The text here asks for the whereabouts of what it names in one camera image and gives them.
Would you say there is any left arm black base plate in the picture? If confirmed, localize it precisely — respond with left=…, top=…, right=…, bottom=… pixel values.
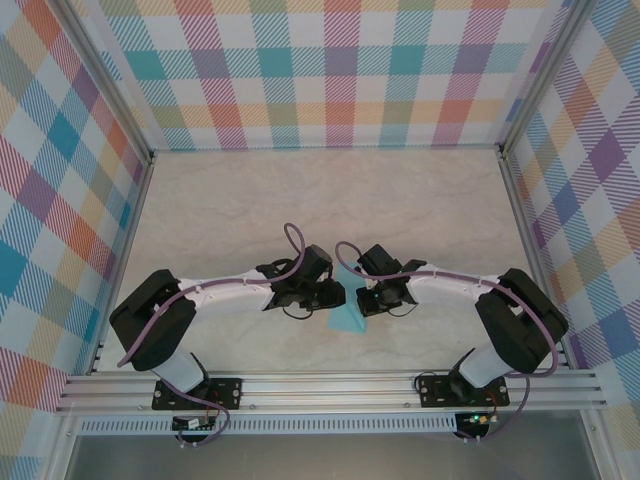
left=152, top=377, right=244, bottom=412

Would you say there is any grey metal panel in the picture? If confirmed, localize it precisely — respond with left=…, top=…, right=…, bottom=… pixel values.
left=64, top=432, right=601, bottom=480

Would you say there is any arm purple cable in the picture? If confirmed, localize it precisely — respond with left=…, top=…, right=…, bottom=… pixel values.
left=334, top=241, right=560, bottom=445
left=117, top=223, right=307, bottom=447

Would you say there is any aluminium table side rail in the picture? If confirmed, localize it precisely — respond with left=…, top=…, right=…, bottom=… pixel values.
left=87, top=152, right=157, bottom=376
left=498, top=152, right=574, bottom=371

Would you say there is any perforated grey cable duct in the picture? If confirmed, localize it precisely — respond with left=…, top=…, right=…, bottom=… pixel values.
left=77, top=417, right=459, bottom=435

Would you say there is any aluminium frame post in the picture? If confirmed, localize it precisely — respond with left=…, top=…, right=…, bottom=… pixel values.
left=497, top=0, right=601, bottom=161
left=57, top=0, right=157, bottom=166

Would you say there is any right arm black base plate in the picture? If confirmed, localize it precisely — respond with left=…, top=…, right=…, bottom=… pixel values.
left=417, top=374, right=511, bottom=409

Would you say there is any aluminium mounting rail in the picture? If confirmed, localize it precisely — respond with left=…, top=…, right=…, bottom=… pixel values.
left=54, top=369, right=609, bottom=416

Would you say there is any black cable loop at base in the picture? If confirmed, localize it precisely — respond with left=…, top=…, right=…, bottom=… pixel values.
left=413, top=362, right=454, bottom=389

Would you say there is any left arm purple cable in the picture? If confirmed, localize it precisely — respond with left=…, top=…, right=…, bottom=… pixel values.
left=117, top=223, right=307, bottom=447

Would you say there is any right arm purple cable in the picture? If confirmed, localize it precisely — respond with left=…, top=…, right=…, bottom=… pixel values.
left=334, top=241, right=560, bottom=445

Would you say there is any light blue paper sheet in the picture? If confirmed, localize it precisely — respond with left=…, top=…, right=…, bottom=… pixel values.
left=327, top=259, right=369, bottom=334

